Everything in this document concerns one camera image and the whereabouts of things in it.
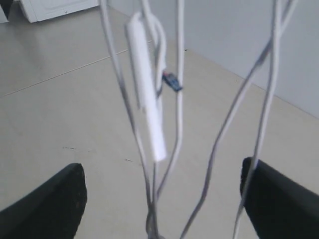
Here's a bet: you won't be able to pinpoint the white cabinet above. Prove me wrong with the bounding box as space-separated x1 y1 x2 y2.
0 0 99 23

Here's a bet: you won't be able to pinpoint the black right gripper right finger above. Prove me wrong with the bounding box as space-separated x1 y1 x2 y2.
244 160 319 239

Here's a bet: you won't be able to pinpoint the white wired earphones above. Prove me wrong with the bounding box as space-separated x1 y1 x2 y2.
100 0 297 239

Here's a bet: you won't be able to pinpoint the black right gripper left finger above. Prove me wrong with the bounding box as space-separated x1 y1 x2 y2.
0 163 87 239

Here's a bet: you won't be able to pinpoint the small blue object on floor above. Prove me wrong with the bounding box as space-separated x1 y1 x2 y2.
162 71 183 92

